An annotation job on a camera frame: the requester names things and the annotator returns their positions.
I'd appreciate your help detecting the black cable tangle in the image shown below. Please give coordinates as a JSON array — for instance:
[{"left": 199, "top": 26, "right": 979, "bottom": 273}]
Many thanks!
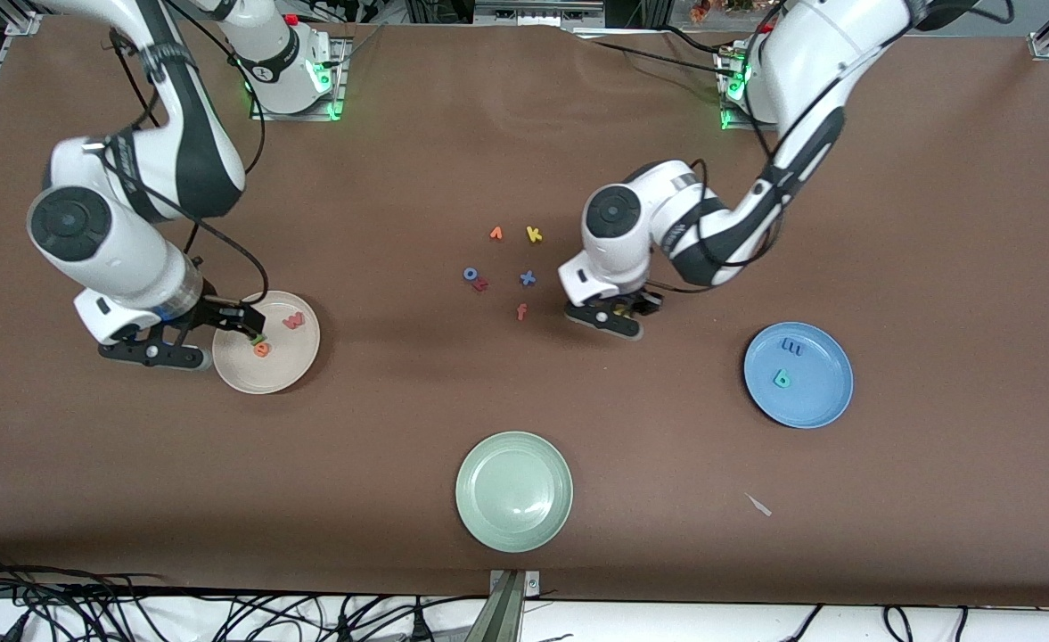
[{"left": 0, "top": 548, "right": 489, "bottom": 642}]

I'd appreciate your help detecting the black base power cable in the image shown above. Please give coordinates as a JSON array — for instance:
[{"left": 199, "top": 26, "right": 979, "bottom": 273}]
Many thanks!
[{"left": 569, "top": 27, "right": 739, "bottom": 81}]

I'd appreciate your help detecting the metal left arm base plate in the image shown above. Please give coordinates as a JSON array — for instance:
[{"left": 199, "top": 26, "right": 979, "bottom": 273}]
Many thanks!
[{"left": 718, "top": 49, "right": 761, "bottom": 133}]

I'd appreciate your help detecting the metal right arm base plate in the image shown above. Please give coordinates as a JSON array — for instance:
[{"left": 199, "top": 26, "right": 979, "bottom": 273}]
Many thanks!
[{"left": 250, "top": 36, "right": 349, "bottom": 122}]

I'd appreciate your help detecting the beige round plate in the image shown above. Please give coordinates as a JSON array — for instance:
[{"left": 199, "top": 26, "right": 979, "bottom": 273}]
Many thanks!
[{"left": 211, "top": 290, "right": 322, "bottom": 395}]

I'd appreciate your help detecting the brown table cover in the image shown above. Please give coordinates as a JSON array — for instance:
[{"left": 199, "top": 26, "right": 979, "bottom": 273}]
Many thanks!
[{"left": 0, "top": 16, "right": 1049, "bottom": 607}]

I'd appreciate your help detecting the blue round plate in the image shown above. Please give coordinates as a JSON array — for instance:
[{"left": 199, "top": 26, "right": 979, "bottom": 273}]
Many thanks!
[{"left": 743, "top": 321, "right": 855, "bottom": 430}]

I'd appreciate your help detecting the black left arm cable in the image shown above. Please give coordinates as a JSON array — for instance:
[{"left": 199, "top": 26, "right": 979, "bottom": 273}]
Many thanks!
[{"left": 644, "top": 0, "right": 1015, "bottom": 295}]

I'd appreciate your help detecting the metal camera pole bracket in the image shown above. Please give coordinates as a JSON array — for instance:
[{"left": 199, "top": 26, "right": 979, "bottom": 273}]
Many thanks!
[{"left": 486, "top": 569, "right": 543, "bottom": 642}]

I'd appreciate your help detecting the grey metal frame rail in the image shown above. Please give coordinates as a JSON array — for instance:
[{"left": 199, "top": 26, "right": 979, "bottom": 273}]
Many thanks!
[{"left": 471, "top": 0, "right": 610, "bottom": 28}]

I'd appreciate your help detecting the pale green round plate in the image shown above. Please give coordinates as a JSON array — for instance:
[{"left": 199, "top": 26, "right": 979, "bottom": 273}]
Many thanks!
[{"left": 455, "top": 431, "right": 575, "bottom": 554}]

